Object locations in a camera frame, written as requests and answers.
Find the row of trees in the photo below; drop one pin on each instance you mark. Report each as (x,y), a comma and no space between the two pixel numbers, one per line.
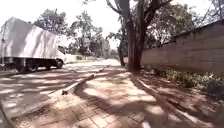
(83,36)

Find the grey stone kerb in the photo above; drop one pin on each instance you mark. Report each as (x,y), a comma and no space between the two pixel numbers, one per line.
(83,81)

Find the large dark tree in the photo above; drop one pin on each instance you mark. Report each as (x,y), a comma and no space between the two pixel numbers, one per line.
(135,40)

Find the strip of low plants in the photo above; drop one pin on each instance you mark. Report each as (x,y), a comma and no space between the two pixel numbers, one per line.
(193,80)

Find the slender tree trunk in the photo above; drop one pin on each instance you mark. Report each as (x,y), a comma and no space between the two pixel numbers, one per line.
(121,53)

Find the long brick wall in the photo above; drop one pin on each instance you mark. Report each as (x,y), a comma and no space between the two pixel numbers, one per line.
(190,50)

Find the white box truck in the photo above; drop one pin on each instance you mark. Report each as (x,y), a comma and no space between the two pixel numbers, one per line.
(28,43)

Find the bare dirt strip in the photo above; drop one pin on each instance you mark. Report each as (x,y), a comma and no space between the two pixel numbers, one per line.
(186,103)

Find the grey asphalt road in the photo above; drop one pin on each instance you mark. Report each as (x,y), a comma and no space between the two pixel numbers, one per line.
(30,86)

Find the red brick path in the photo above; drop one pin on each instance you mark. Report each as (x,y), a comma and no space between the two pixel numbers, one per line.
(110,100)

